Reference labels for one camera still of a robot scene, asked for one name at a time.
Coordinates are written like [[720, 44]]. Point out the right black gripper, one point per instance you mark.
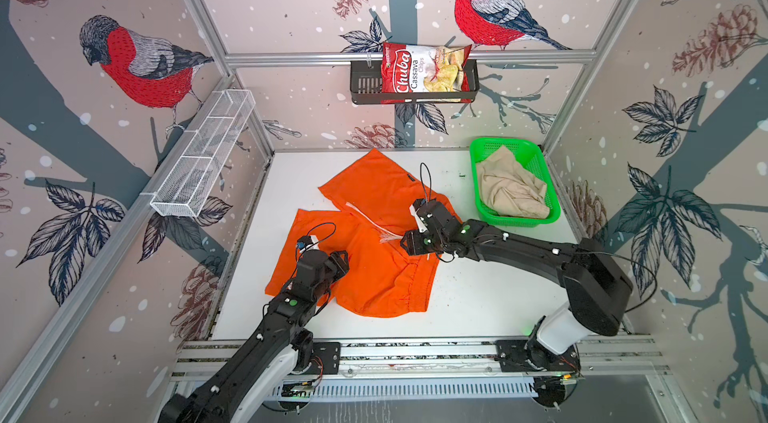
[[411, 243]]

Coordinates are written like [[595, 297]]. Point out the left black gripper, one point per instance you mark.
[[339, 264]]

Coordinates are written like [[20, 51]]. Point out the orange shorts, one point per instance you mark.
[[372, 197]]

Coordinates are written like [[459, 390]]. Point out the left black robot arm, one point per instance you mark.
[[280, 345]]

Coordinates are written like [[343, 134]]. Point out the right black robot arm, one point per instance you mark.
[[598, 290]]

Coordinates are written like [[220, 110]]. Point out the beige shorts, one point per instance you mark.
[[509, 189]]

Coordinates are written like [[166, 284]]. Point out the green plastic basket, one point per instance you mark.
[[530, 156]]

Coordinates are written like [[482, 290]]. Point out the red cassava chips bag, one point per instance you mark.
[[407, 69]]

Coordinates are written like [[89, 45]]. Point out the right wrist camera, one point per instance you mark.
[[413, 209]]

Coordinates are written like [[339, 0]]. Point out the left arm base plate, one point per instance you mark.
[[318, 359]]

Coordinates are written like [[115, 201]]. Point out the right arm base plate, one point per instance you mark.
[[519, 355]]

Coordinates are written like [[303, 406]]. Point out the black wall basket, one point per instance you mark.
[[366, 87]]

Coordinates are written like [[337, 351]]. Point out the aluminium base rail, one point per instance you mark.
[[452, 356]]

